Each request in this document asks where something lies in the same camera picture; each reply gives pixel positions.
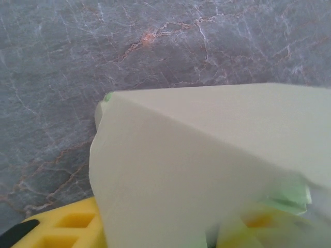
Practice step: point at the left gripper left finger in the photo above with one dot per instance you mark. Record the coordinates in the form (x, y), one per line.
(57, 227)

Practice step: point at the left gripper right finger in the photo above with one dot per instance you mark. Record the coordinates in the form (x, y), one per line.
(271, 230)

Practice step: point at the light green paper box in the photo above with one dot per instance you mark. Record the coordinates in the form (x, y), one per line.
(194, 155)

